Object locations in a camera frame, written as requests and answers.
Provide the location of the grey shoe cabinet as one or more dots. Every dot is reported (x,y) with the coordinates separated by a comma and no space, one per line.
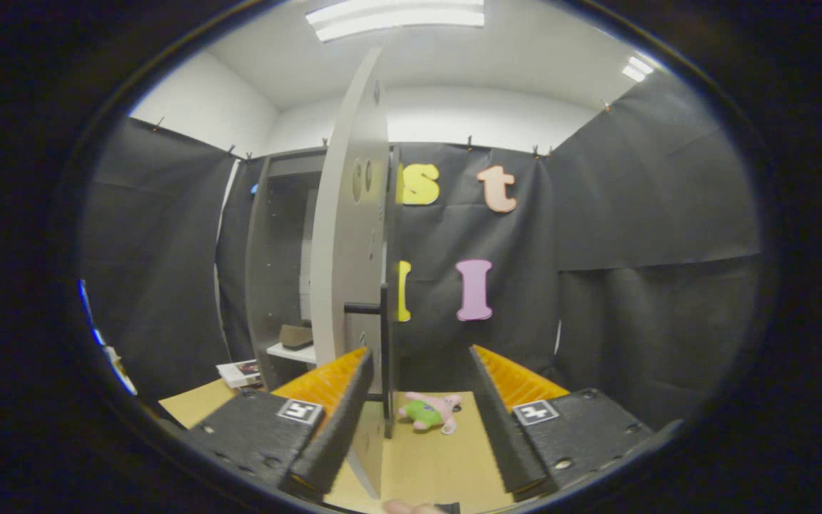
(261,285)

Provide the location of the grey shoe cabinet door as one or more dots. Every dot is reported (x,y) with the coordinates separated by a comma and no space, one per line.
(347,271)

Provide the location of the white cabinet shelf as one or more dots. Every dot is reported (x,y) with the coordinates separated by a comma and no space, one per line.
(290,353)

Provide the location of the pink and green plush toy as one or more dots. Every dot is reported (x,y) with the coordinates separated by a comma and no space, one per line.
(422,412)

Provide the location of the black backdrop cloth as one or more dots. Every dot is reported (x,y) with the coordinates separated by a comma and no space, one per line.
(632,321)

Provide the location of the long ceiling light panel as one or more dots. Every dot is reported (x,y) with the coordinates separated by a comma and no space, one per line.
(397,18)

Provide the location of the small ceiling light panel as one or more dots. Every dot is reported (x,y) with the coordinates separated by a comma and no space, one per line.
(638,69)

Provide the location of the brown fuzzy shoe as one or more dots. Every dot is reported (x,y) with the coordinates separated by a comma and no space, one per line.
(295,337)

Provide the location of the white book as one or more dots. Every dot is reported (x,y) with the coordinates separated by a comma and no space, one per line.
(240,373)

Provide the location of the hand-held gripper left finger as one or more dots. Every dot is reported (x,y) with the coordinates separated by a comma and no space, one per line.
(343,421)

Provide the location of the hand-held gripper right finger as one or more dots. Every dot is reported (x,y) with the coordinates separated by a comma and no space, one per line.
(504,428)

